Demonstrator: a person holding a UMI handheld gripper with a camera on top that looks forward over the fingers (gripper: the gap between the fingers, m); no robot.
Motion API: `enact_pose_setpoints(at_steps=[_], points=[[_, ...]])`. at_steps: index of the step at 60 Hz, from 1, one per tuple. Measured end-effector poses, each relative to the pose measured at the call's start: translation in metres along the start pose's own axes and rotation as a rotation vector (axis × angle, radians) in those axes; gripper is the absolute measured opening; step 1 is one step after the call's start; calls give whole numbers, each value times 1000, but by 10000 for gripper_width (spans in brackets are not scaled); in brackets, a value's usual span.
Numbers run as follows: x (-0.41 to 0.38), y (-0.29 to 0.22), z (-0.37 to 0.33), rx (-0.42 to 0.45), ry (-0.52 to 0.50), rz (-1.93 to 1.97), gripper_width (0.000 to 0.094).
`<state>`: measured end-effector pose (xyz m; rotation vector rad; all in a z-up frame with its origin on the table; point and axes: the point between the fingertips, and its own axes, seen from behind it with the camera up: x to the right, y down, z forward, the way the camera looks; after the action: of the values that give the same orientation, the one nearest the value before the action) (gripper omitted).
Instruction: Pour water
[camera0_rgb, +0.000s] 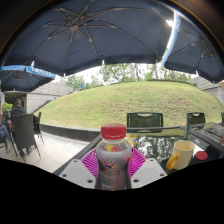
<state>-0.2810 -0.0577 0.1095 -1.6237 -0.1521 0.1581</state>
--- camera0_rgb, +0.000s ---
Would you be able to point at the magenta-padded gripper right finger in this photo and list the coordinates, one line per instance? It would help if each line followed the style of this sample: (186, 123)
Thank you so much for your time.
(150, 170)

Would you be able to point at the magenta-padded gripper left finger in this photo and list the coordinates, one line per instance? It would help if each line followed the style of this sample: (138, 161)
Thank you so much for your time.
(75, 171)

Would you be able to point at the clear bottle with red cap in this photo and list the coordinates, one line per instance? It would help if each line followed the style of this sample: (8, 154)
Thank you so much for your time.
(113, 160)

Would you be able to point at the dark green plastic chair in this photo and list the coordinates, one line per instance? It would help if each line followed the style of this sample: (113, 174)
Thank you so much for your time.
(196, 118)
(145, 120)

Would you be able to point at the flat round red coaster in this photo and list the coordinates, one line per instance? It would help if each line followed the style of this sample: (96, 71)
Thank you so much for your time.
(201, 155)

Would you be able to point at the dark slim chair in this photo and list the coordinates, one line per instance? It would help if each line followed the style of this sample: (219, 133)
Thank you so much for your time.
(38, 128)

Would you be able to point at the dark wicker chair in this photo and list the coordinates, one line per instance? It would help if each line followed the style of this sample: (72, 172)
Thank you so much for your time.
(24, 131)

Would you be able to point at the person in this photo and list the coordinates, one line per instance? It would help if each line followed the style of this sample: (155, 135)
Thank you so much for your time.
(3, 131)
(17, 108)

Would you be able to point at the navy umbrella with printed blue band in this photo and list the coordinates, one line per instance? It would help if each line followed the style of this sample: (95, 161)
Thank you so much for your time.
(20, 80)

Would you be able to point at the navy umbrella with light-blue trim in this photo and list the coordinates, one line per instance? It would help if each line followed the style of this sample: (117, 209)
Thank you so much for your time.
(196, 50)

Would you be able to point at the large navy patio umbrella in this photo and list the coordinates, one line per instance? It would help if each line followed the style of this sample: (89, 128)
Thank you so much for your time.
(83, 33)

